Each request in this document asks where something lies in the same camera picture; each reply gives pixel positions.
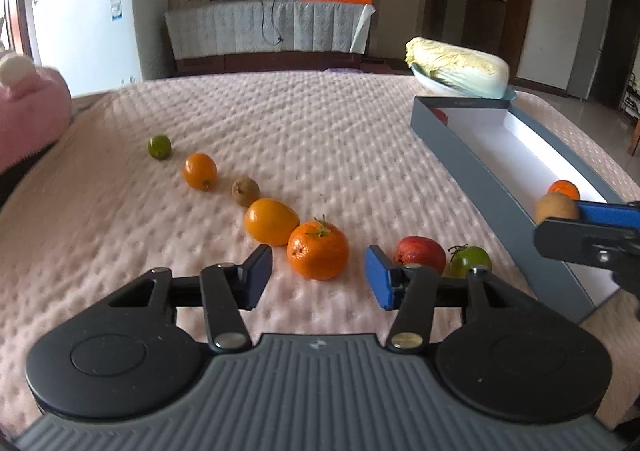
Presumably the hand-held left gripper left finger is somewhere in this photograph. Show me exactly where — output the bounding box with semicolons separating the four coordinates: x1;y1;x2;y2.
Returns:
107;245;273;352

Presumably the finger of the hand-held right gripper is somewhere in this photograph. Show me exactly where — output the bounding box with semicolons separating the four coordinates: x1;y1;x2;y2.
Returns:
574;200;640;232
533;217;640;282

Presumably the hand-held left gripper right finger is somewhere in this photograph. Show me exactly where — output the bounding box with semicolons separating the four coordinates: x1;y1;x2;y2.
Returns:
365;245;533;352

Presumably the large brown kiwi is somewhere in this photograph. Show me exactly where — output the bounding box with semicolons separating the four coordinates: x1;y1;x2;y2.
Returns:
534;193;580;226

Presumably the mandarin with green stem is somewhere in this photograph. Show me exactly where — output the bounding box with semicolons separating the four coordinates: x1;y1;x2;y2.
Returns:
286;215;350;281

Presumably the small round orange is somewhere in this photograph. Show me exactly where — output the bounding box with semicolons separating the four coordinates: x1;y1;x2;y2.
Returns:
182;153;219;191

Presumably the grey cardboard box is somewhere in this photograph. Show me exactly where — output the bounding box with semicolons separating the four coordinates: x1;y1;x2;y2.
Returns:
410;95;627;325

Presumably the red apple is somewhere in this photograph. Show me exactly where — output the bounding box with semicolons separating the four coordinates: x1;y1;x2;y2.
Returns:
393;235;447;276

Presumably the small mandarin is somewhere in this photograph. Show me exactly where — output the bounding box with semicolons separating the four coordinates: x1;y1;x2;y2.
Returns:
546;179;581;202

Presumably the oval orange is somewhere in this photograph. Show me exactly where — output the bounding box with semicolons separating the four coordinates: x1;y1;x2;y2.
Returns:
244;198;301;247

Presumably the green tomato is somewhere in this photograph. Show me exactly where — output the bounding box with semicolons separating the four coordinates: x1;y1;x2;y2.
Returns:
444;244;493;279

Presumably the pink textured blanket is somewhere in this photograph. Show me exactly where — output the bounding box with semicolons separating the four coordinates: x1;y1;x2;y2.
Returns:
0;69;640;438

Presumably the green lime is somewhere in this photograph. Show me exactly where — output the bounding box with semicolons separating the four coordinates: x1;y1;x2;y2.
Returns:
147;135;173;162

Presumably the grey refrigerator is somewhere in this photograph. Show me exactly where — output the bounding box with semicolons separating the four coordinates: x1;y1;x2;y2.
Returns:
567;0;614;100

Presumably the light blue bowl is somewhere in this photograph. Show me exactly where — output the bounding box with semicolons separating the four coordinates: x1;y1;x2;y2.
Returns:
410;62;517;101

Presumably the napa cabbage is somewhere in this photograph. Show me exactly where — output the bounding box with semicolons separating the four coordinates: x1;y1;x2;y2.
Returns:
404;36;511;99

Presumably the dark wooden cabinet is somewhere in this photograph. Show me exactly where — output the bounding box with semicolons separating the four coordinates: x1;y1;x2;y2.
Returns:
172;50;372;78

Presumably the cabinet with white cloth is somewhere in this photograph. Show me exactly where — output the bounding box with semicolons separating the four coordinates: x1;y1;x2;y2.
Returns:
164;0;376;60

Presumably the pink plush toy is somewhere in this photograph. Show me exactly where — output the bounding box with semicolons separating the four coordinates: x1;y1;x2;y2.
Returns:
0;48;74;174

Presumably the white chest freezer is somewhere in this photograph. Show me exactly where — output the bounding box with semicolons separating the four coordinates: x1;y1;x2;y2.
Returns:
31;0;169;97

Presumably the black cable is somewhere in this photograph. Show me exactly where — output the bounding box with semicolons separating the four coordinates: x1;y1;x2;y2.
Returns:
259;0;284;45

